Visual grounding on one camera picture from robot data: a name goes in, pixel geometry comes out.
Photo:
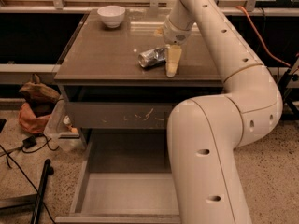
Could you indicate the open grey middle drawer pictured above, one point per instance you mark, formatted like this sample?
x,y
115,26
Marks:
x,y
125,179

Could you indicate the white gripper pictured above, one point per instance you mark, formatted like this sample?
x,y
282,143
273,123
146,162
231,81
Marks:
x,y
175,34

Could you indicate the white ceramic bowl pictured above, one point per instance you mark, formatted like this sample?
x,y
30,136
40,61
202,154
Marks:
x,y
111,16

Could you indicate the black table frame right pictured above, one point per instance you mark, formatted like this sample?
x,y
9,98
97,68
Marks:
x,y
285,88

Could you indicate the grey drawer cabinet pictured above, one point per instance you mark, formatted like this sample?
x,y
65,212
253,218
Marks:
x,y
105,88

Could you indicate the black power adapter on floor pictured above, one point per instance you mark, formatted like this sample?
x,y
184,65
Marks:
x,y
29,142

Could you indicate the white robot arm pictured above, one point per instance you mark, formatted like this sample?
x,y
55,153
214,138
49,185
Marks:
x,y
203,132

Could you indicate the black stand leg left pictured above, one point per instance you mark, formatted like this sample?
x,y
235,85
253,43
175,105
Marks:
x,y
34,201

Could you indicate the clear plastic container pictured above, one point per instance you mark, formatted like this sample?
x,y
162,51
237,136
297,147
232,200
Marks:
x,y
61,131

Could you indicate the brown orange cloth bag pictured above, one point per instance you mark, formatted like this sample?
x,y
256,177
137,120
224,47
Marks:
x,y
40,101

